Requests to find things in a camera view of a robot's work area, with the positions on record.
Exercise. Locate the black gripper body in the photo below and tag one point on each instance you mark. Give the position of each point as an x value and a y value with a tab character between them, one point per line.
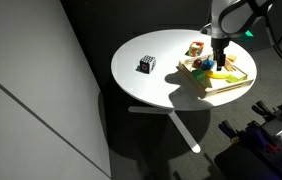
220	46

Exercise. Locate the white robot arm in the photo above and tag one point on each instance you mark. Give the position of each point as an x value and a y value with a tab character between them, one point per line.
231	16

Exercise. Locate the orange block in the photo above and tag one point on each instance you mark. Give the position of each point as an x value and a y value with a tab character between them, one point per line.
232	58

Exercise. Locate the light green block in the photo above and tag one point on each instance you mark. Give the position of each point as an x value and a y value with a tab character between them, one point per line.
236	79

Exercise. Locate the wooden tray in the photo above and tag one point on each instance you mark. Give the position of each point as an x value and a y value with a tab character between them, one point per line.
214	88

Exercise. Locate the yellow toy banana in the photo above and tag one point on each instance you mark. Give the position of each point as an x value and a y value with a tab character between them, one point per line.
217	75

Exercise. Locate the dark red ball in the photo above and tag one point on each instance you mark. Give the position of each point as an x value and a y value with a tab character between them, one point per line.
198	63

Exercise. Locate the multicoloured picture cube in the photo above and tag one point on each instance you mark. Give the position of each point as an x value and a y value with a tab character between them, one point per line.
196	49

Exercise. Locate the black and white cube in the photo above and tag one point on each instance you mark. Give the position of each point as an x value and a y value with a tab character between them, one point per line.
147	64

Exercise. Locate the purple clamp orange tip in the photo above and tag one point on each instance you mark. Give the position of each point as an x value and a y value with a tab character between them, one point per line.
281	111
257	136

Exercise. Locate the white table base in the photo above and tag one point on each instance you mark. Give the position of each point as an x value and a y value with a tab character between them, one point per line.
184	133

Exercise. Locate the black cart top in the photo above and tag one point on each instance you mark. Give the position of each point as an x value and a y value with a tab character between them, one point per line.
241	166

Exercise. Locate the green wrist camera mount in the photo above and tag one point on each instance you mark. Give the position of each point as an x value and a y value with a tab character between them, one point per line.
247	36

